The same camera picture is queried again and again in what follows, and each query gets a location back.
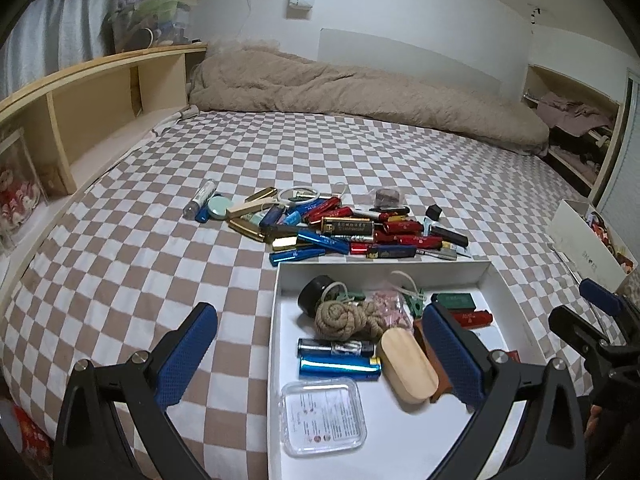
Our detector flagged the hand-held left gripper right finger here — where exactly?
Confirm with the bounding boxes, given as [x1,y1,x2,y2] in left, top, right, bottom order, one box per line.
[421,302,586,480]

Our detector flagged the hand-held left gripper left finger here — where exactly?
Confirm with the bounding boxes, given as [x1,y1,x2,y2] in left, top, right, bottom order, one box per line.
[52,302,219,480]

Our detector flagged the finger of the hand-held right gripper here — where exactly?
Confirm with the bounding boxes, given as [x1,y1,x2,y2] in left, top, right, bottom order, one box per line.
[547,304,620,362]
[580,277,640,319]

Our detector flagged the white cardboard tray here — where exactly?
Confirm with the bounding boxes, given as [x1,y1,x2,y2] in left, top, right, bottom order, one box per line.
[267,258,548,480]

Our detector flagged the large blue lighter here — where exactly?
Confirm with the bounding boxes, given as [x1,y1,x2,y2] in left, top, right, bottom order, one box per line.
[298,354,383,381]

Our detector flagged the black clear lighter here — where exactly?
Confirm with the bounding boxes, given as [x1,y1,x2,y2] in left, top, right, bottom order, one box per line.
[297,337,376,359]

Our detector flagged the black tape roll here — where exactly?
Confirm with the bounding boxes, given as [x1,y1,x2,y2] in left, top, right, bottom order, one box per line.
[297,275,343,319]

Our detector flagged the clear plastic case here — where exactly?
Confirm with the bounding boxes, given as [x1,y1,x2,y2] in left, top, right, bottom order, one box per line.
[280,377,366,457]

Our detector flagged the person's right hand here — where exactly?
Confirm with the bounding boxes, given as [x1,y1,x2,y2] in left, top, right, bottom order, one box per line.
[585,402,609,444]

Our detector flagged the brown leather sleeve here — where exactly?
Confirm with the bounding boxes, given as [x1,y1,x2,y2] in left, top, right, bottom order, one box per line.
[412,320,454,404]

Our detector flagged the red pen box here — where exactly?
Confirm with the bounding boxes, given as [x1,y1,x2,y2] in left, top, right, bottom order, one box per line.
[450,310,494,331]

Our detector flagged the white shoe box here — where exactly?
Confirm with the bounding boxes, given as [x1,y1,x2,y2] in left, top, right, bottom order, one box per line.
[545,199,640,292]

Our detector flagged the wooden shoehorn piece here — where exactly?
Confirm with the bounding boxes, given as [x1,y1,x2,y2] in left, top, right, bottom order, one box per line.
[377,327,440,405]

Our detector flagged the green lighter box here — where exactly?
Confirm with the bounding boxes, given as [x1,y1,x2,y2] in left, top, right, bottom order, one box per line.
[431,292,477,311]

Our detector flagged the assorted packets in shoe box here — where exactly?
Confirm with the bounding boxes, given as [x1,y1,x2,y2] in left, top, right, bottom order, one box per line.
[582,210,640,274]

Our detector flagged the pink bead bag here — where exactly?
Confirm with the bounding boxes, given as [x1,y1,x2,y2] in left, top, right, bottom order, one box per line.
[367,280,416,329]

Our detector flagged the black rectangular box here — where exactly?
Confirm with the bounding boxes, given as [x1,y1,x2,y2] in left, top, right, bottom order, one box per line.
[429,226,470,249]

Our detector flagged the checkered bed sheet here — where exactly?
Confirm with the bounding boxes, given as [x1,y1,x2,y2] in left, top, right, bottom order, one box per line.
[0,107,640,480]

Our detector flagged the dark clothes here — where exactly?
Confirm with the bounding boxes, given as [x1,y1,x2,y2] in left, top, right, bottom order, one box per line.
[550,130,616,177]

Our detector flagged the mint round compact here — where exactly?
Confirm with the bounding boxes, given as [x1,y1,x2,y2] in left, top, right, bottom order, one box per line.
[206,195,232,219]

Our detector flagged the small clear bottle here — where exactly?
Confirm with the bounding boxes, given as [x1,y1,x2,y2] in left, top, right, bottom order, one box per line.
[182,181,217,220]

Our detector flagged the dark bead bag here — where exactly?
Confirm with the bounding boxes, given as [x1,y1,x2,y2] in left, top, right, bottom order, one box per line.
[372,187,408,210]

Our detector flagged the red printed box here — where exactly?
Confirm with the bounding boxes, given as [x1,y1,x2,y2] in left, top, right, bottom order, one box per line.
[10,405,52,467]

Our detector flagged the pink clothes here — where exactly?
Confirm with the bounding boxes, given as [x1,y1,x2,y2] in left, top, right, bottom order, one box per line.
[537,90,616,136]

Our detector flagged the green white bangle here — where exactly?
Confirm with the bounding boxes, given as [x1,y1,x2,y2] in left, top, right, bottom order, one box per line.
[277,186,321,206]

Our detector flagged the wooden wardrobe niche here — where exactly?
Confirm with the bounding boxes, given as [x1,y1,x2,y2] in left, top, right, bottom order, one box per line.
[522,63,629,206]

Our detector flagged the teddy bear display box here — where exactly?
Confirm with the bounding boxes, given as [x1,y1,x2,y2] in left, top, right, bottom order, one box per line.
[0,127,49,242]

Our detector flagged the wooden headboard shelf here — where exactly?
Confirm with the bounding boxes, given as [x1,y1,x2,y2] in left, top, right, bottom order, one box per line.
[0,42,208,311]

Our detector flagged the beige fluffy blanket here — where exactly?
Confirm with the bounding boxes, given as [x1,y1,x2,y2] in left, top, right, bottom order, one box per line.
[189,42,550,154]

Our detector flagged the clear storage bin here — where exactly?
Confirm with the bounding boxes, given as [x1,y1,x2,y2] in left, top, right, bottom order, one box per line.
[109,0,196,54]

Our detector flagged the light blue curtain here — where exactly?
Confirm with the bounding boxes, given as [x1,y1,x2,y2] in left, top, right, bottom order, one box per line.
[0,0,116,101]

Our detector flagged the green plush toy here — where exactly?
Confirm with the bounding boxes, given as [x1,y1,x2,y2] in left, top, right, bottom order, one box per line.
[135,0,181,17]

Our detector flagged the green clip with white strap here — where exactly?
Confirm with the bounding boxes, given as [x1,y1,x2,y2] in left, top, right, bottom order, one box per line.
[324,281,362,305]
[390,270,432,319]

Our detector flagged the beige rope knot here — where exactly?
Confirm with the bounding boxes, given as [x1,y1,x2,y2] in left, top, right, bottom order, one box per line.
[315,300,388,344]

